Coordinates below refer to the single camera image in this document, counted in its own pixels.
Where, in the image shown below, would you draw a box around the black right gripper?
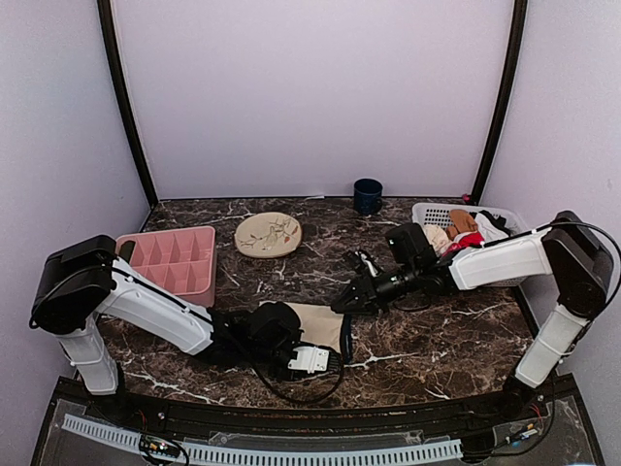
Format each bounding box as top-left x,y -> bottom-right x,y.
331,261 -> 419,316

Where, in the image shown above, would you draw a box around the cream underwear with navy trim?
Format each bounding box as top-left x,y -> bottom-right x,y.
267,302 -> 350,374

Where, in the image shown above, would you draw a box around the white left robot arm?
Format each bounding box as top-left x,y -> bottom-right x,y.
28,232 -> 344,423

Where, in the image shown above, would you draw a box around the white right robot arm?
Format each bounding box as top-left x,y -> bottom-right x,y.
331,210 -> 620,421

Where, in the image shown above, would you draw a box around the dark blue mug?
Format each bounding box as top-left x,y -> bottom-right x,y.
353,179 -> 383,216

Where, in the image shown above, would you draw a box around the beige garment in basket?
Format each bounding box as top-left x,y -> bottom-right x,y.
423,224 -> 452,255

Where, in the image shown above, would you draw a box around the pink divided organizer box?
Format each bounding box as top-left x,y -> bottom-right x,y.
116,226 -> 216,308

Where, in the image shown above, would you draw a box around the bird pattern ceramic plate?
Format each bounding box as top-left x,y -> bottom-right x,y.
234,212 -> 303,259

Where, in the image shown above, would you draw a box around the white plastic laundry basket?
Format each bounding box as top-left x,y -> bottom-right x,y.
411,203 -> 551,290

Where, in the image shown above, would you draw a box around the brown garment in basket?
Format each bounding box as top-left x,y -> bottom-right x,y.
446,209 -> 478,240

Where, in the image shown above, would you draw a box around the red garment in basket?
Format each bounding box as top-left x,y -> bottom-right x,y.
441,231 -> 485,255

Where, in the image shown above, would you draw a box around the white garment in basket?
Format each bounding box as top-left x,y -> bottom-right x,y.
474,211 -> 512,243

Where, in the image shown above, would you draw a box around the black rolled item in organizer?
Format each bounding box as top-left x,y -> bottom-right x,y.
118,240 -> 136,262

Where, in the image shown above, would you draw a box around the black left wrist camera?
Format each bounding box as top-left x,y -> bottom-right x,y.
247,301 -> 302,349

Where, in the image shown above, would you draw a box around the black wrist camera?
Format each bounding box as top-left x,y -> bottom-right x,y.
247,301 -> 302,349
385,222 -> 437,270

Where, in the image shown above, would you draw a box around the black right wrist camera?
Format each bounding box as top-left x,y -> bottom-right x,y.
385,222 -> 437,270

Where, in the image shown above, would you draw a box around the grey slotted cable duct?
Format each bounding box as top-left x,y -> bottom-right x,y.
61,415 -> 463,465

